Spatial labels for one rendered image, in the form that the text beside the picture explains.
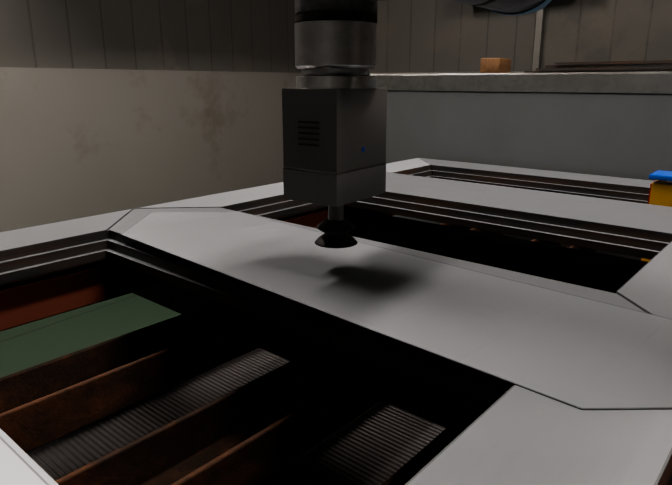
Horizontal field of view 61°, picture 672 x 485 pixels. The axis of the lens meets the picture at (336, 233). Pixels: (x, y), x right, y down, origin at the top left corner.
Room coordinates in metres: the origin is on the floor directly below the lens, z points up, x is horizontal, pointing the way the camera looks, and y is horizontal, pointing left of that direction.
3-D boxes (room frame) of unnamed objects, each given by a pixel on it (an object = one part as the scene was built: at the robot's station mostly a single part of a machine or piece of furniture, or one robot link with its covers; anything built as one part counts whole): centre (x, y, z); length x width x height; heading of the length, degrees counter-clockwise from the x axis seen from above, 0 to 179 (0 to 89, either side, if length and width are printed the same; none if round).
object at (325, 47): (0.56, 0.00, 1.06); 0.08 x 0.08 x 0.05
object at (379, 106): (0.57, 0.01, 0.98); 0.10 x 0.09 x 0.16; 54
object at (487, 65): (1.84, -0.49, 1.07); 0.12 x 0.06 x 0.05; 148
